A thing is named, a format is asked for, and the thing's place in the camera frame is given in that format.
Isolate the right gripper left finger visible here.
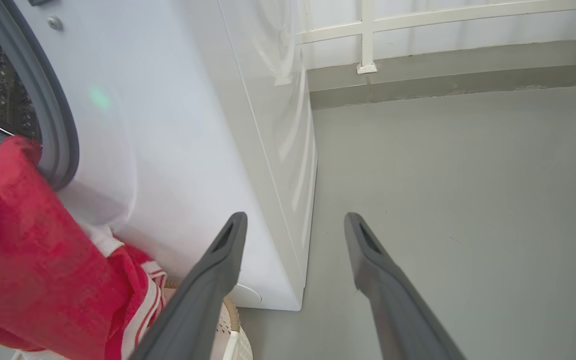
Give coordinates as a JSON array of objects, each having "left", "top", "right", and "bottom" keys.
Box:
[{"left": 128, "top": 212, "right": 248, "bottom": 360}]

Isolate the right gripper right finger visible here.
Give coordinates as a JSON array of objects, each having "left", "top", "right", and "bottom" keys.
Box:
[{"left": 344, "top": 212, "right": 466, "bottom": 360}]

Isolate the red and white clothing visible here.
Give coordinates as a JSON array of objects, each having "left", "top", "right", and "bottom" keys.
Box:
[{"left": 0, "top": 135, "right": 168, "bottom": 360}]

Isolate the cream laundry basket brown rim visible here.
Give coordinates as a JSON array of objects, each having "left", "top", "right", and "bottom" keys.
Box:
[{"left": 10, "top": 277, "right": 254, "bottom": 360}]

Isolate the white front-load washing machine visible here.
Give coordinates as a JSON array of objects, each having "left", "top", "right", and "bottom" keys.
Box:
[{"left": 0, "top": 0, "right": 318, "bottom": 312}]

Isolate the white metal railing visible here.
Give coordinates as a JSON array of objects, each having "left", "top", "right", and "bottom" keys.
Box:
[{"left": 295, "top": 0, "right": 576, "bottom": 75}]

